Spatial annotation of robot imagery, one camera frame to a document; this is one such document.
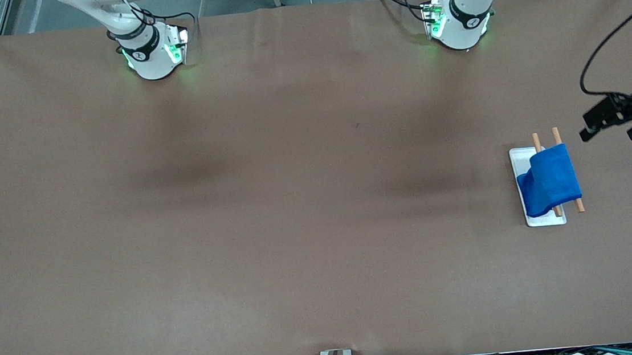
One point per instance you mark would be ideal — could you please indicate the blue microfibre towel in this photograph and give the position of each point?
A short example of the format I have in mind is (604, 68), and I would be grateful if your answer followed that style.
(551, 180)

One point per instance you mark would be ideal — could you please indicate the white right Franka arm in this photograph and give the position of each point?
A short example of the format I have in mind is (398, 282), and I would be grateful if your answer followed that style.
(148, 55)

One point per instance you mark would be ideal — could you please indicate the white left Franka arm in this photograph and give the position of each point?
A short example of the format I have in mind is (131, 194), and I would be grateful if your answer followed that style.
(465, 16)

